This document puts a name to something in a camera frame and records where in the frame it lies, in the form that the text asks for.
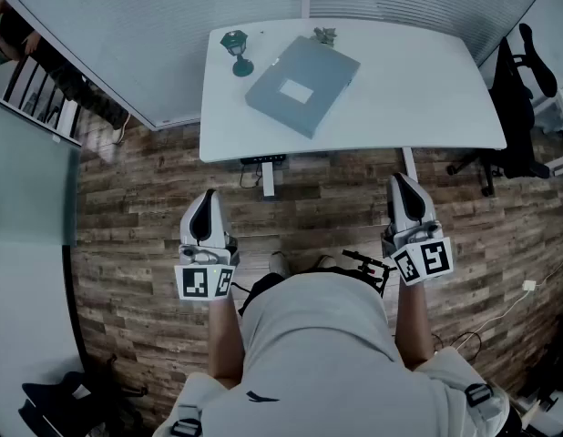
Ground person's right forearm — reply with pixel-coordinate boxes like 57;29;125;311
394;279;436;372

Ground person's left shoe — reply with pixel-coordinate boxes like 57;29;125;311
268;249;292;278

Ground white desk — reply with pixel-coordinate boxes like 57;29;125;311
198;17;508;164

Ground white floor cable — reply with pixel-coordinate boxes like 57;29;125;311
440;250;563;350

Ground person's left forearm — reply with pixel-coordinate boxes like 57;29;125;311
207;296;245;390

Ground person's black shorts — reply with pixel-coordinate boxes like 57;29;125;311
237;270;288;316

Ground black office chair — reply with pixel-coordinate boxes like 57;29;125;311
446;23;559;198

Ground grey strap with buckle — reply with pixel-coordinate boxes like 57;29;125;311
464;381;496;408
169;402;206;437

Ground small potted succulent plant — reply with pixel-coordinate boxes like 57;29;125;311
309;25;340;45

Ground black metal bracket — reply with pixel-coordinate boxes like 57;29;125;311
341;249;399;298

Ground black backpack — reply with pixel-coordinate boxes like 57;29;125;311
17;354;148;437

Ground frosted glass door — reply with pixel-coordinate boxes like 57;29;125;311
0;97;83;247

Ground black metal railing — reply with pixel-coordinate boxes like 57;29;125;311
2;55;83;139

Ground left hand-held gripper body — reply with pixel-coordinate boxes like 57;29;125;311
173;230;241;301

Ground black desk control box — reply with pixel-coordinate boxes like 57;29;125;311
239;152;289;167

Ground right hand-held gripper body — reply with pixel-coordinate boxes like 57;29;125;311
381;218;455;287

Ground black floor cable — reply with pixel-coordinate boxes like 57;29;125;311
432;331;484;360

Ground white desk leg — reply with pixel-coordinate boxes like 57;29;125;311
401;147;420;182
261;161;277;198

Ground person's white shirt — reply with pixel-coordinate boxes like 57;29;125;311
151;272;511;437

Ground grey-blue box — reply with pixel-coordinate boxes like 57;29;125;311
243;35;362;140

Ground white side table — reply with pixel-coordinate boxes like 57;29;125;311
531;87;563;178

